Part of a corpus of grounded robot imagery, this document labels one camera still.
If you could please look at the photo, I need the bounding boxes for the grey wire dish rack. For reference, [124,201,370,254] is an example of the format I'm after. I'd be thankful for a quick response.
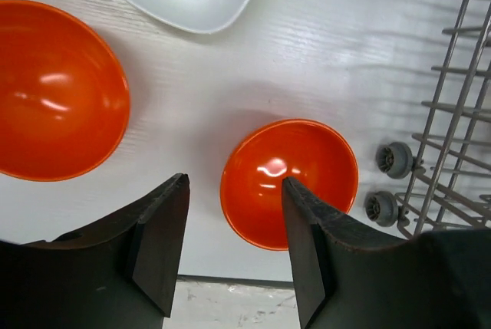
[364,0,490,238]

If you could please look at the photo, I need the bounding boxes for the small orange bowl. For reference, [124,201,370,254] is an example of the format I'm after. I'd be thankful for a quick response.
[219,119,359,251]

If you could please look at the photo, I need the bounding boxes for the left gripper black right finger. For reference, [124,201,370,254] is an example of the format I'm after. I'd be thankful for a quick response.
[282,177,490,328]

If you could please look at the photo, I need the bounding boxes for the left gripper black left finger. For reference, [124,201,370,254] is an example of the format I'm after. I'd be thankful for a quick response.
[1,173,190,328]

